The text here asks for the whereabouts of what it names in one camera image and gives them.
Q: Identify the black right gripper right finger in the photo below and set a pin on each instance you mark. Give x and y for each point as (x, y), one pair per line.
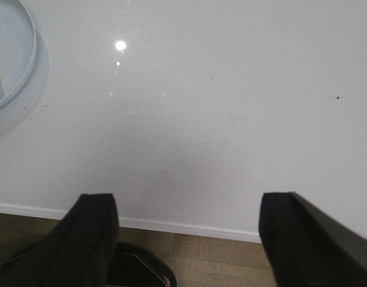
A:
(306, 247)

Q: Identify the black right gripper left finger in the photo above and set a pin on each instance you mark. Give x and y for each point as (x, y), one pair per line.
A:
(77, 252)

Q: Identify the light blue plate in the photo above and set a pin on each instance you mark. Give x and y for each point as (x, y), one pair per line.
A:
(18, 47)

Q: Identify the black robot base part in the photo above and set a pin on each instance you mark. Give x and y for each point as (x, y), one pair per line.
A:
(133, 265)

